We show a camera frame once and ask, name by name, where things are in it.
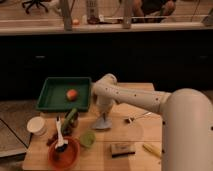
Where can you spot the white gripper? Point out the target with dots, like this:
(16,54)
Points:
(104,105)

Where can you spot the grey blue towel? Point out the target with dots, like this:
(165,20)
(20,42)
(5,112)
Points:
(102,124)

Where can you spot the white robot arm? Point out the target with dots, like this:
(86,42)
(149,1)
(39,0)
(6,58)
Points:
(187,121)

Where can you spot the green cucumber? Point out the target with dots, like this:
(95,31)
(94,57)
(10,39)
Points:
(70,116)

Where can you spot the red orange apple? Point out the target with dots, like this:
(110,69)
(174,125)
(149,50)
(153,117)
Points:
(71,94)

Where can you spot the green plastic tray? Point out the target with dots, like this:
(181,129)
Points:
(53,96)

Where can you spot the sponge with dark base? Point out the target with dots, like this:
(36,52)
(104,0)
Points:
(119,149)

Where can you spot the white plastic spatula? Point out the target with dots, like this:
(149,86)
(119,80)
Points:
(61,143)

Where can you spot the red orange bowl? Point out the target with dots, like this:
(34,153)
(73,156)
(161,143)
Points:
(61,161)

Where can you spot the white paper cup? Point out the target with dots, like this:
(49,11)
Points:
(36,126)

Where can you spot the seated person in background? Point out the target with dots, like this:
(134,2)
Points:
(152,11)

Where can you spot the black office chair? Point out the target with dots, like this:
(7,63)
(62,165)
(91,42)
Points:
(38,3)

